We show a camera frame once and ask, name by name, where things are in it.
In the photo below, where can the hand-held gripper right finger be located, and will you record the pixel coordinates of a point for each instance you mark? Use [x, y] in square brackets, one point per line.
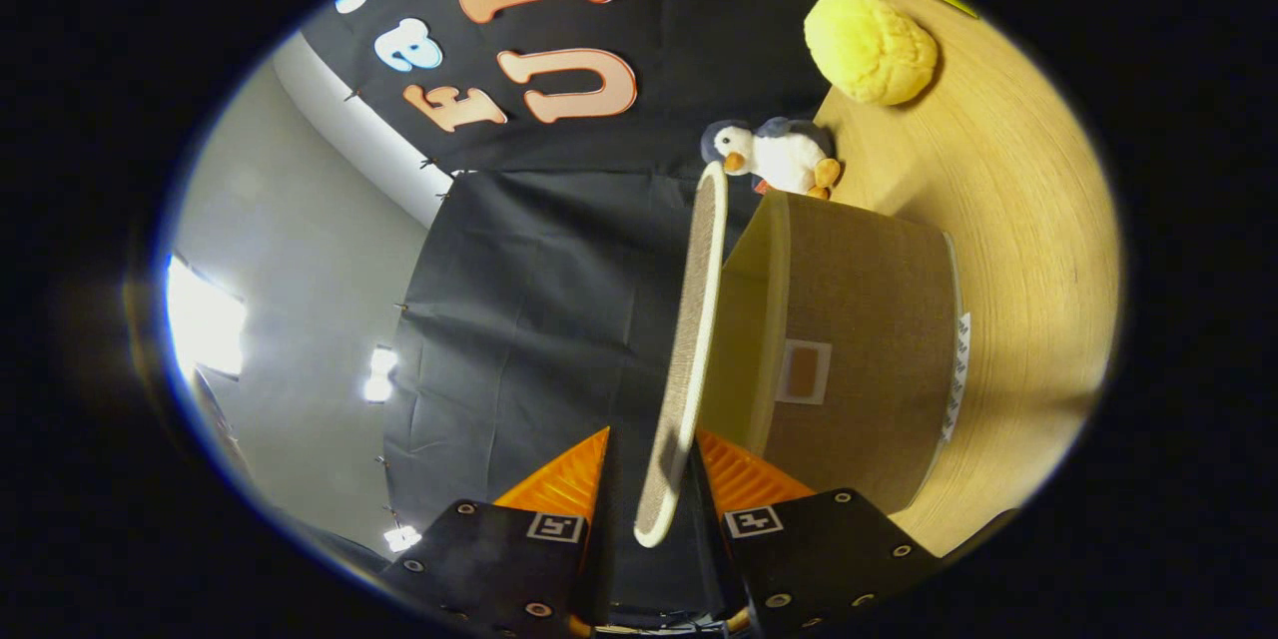
[819, 559]

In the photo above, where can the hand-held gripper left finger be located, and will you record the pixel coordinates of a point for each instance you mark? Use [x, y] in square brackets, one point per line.
[519, 564]

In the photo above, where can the brown fabric storage box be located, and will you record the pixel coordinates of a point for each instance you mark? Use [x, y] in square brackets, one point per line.
[859, 319]

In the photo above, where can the ceiling light strip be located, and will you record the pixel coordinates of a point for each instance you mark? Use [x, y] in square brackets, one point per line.
[379, 374]
[205, 319]

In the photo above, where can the penguin plush toy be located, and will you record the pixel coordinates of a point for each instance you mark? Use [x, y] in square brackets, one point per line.
[784, 155]

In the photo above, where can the yellow bun plush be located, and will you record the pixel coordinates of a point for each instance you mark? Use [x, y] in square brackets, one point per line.
[869, 45]

